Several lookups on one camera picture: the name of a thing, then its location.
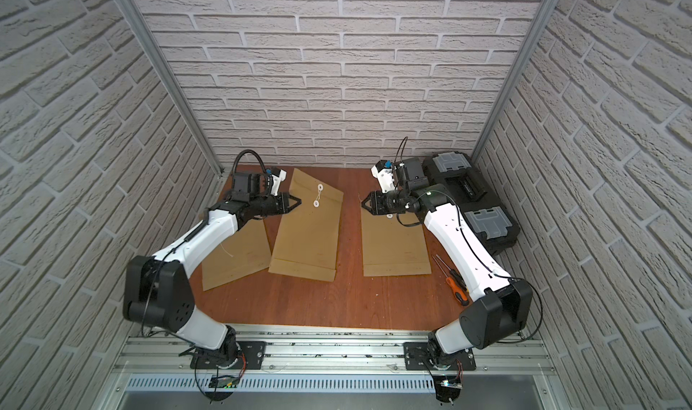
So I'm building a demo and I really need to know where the brown kraft file bag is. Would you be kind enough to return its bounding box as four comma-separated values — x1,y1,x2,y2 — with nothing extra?
361,208,431,278

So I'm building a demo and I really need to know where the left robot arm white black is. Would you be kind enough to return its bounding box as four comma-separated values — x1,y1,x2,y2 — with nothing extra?
123,164,302,369

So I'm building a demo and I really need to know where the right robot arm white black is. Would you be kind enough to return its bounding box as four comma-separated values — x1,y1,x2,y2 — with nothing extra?
361,152,537,366

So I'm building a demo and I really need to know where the black plastic toolbox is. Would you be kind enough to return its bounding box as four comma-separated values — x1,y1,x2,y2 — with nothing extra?
423,152,520,256

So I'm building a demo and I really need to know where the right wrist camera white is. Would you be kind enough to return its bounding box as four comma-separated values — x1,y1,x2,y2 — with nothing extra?
371,160,396,193

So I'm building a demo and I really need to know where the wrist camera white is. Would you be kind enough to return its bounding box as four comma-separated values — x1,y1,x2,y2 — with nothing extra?
267,167,288,196
371,160,396,193

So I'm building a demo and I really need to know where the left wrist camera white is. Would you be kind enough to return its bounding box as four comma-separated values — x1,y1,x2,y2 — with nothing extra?
267,167,288,196

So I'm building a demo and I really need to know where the black yellow handled screwdriver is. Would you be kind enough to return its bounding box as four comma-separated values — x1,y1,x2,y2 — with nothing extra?
435,254,467,291

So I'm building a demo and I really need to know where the orange handled screwdriver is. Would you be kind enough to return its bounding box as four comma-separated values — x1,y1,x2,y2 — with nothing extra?
434,259,470,307

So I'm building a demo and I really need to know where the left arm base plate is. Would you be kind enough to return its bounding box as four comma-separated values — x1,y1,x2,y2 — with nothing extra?
190,341,267,370

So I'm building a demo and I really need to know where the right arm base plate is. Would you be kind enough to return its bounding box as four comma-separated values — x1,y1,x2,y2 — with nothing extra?
403,342,477,372

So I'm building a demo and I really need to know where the aluminium rail frame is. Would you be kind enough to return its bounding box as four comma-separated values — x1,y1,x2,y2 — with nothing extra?
95,325,569,409

